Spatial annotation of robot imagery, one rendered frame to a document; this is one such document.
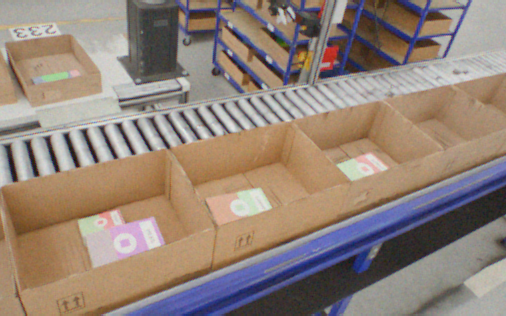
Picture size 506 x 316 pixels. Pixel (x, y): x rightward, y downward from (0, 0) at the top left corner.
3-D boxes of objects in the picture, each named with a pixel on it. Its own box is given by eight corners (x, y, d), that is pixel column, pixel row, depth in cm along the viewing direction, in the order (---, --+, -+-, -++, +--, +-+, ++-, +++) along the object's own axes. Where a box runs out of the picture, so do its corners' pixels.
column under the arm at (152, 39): (116, 58, 200) (112, -11, 179) (166, 51, 213) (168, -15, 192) (135, 85, 185) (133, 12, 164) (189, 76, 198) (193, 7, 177)
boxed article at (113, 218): (79, 232, 105) (77, 220, 102) (119, 220, 110) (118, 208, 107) (85, 248, 102) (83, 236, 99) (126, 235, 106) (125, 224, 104)
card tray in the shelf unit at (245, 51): (221, 38, 330) (222, 25, 323) (254, 34, 344) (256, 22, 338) (246, 62, 305) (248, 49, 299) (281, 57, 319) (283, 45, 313)
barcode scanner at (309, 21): (288, 31, 194) (295, 9, 188) (308, 32, 201) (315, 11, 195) (296, 37, 190) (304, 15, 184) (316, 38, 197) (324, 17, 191)
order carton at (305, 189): (280, 161, 139) (290, 119, 128) (335, 224, 121) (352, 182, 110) (166, 193, 121) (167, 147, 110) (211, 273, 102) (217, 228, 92)
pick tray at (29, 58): (73, 52, 198) (71, 33, 192) (103, 93, 177) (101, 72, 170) (8, 63, 183) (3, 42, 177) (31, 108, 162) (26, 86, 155)
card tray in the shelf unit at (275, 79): (250, 67, 299) (252, 54, 293) (285, 62, 314) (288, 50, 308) (281, 97, 275) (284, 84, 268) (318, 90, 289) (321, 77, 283)
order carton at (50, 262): (166, 193, 121) (167, 147, 110) (211, 273, 102) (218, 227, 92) (14, 235, 102) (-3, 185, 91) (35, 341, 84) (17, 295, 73)
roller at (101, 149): (99, 132, 164) (98, 122, 161) (143, 228, 132) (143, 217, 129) (86, 135, 162) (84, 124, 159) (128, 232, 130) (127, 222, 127)
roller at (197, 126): (191, 114, 183) (192, 105, 180) (250, 194, 151) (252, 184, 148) (180, 116, 180) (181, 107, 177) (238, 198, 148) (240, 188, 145)
